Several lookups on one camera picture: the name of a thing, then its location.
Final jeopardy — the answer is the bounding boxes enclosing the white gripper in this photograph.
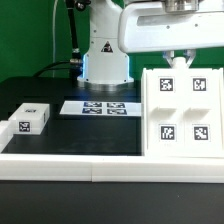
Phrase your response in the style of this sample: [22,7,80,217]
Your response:
[118,3,224,67]

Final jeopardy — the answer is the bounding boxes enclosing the white cabinet body box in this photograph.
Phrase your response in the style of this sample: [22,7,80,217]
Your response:
[141,57,224,157]

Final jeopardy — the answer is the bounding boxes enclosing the white cabinet top block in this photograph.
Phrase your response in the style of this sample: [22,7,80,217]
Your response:
[9,103,50,135]

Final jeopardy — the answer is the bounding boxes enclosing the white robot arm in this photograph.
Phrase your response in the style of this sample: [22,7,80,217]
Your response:
[78,0,224,91]

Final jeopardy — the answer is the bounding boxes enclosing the white base marker sheet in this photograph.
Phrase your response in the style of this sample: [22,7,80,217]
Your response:
[60,101,141,117]

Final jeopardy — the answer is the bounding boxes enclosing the white obstacle fence left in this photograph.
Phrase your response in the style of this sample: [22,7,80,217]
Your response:
[0,121,13,153]

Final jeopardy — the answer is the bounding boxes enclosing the white obstacle fence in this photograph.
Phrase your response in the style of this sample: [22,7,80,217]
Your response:
[0,121,13,153]
[0,154,224,183]

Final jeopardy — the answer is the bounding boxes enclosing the white obstacle fence front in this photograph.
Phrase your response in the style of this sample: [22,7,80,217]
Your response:
[0,154,224,183]

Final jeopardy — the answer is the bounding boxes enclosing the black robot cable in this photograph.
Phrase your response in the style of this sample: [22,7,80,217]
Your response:
[32,0,92,79]

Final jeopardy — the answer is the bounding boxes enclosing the white thin cable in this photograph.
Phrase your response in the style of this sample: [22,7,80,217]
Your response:
[51,0,59,78]

